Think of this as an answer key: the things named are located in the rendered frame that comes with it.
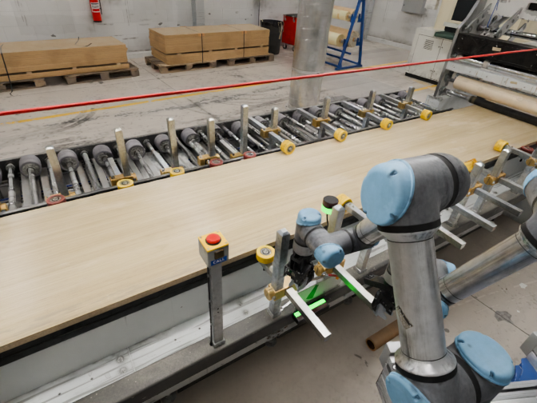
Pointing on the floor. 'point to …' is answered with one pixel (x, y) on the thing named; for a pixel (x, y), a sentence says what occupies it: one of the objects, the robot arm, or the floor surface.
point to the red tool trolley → (289, 29)
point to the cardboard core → (383, 336)
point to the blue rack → (348, 40)
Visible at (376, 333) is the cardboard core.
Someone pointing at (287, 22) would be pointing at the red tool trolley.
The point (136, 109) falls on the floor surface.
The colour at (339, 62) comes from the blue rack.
